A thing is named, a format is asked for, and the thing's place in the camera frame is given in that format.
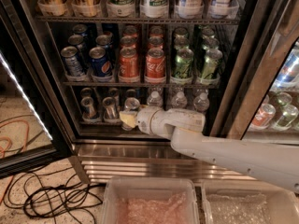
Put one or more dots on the clear plastic bin pink wrap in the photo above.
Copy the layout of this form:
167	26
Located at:
149	200

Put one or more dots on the steel fridge base grille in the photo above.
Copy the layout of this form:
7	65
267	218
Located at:
97	163

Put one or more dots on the water bottle front middle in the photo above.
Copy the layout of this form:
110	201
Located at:
179	100

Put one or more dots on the red coca-cola can front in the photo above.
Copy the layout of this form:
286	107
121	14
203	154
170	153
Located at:
155	63

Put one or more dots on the green soda can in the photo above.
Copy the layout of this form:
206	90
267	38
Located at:
212	62
183	64

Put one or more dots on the water bottle front right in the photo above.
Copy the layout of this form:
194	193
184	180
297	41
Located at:
201	102

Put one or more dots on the water bottle front left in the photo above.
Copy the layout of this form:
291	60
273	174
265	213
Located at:
155	99

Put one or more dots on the wire shelf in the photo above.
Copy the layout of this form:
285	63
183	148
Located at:
118	84
136	20

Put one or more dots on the orange soda can front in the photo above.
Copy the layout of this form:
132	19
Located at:
128	63

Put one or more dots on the water bottle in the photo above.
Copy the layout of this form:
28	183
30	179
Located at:
201	102
179	100
155	99

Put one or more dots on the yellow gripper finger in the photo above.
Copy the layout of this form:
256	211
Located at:
128	118

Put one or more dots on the green soda can front right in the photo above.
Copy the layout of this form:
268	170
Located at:
212	62

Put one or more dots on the blue pepsi can front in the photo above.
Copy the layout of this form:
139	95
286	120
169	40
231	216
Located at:
100	63

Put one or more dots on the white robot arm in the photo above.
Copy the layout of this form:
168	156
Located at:
275	164

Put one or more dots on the middle wire shelf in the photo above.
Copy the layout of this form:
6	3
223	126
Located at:
118	84

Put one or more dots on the green soda can front left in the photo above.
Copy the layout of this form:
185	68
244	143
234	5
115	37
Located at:
183	64

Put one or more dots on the open fridge glass door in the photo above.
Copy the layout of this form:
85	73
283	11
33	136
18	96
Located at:
25	117

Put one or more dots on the upper wire shelf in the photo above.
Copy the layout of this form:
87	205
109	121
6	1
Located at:
136	20

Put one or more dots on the redbull can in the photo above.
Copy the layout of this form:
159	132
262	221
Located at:
109	104
130	104
90	111

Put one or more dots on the diet pepsi can front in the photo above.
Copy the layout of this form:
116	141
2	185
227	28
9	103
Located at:
72	61

